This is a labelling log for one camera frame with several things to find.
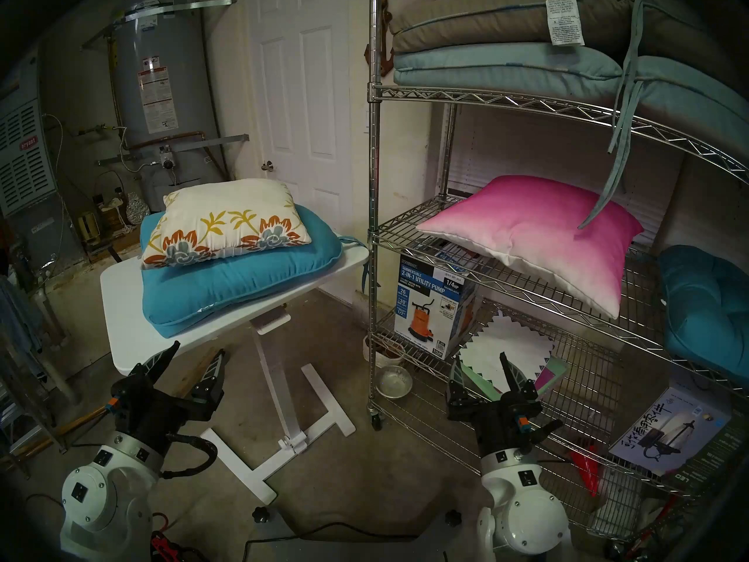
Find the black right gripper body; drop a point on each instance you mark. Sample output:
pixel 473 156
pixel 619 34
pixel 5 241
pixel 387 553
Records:
pixel 500 423

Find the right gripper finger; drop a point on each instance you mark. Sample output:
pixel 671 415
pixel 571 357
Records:
pixel 515 382
pixel 459 382

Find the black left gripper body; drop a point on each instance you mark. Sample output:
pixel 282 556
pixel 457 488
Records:
pixel 152 411

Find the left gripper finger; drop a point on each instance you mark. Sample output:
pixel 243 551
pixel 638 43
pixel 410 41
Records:
pixel 153 369
pixel 213 379

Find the pink white ombre cushion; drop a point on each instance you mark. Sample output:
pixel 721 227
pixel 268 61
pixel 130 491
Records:
pixel 538 233

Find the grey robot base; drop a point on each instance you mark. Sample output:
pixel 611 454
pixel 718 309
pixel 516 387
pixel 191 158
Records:
pixel 351 549

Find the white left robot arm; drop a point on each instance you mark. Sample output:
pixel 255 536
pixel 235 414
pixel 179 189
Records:
pixel 99 502

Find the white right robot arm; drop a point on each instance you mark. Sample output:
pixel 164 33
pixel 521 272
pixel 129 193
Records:
pixel 524 508

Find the teal flat seat cushion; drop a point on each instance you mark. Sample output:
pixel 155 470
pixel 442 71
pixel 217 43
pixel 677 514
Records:
pixel 234 285

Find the cream floral print cushion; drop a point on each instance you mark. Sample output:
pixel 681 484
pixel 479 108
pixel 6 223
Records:
pixel 228 215

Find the teal tufted cushion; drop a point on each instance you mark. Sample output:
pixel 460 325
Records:
pixel 708 315

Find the light blue bench cushion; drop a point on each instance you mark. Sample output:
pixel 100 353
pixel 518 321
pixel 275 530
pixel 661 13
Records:
pixel 497 63

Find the olive brown bench cushion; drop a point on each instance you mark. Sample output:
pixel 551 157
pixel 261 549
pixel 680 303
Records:
pixel 468 22

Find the green foam sheet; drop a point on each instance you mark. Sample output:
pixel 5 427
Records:
pixel 474 382

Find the pink foam sheet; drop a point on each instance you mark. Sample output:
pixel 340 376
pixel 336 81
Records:
pixel 545 376

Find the white zigzag edged sheet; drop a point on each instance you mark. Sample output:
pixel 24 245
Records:
pixel 515 338

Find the white rolling overbed table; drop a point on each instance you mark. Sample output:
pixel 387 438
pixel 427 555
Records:
pixel 126 326

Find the metal pet bowl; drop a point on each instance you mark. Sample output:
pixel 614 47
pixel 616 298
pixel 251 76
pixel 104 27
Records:
pixel 394 383

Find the utility pump cardboard box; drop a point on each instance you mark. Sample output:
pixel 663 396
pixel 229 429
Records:
pixel 433 309

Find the white ceramic pet bowl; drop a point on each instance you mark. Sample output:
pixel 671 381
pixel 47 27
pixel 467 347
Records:
pixel 380 356

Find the wooden stick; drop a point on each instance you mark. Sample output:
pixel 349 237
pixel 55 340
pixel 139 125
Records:
pixel 64 432

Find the red plastic cone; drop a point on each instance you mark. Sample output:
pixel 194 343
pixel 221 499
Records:
pixel 587 470

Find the grey metal ladder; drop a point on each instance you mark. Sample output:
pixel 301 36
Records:
pixel 23 414

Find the blue hanging cloth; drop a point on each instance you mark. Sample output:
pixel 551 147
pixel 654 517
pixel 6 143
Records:
pixel 17 321

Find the crumpled foil ball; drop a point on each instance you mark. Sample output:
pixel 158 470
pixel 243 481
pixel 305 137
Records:
pixel 137 209

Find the LED lamp product box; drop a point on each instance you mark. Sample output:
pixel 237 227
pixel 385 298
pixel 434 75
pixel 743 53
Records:
pixel 673 432

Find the grey furnace unit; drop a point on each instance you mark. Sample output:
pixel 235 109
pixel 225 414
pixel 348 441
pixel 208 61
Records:
pixel 29 174

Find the grey water heater tank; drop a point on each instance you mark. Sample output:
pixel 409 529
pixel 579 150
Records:
pixel 169 75

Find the white panel door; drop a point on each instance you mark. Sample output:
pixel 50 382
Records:
pixel 304 86

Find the brown anchor wall decoration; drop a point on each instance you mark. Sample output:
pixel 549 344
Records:
pixel 385 51

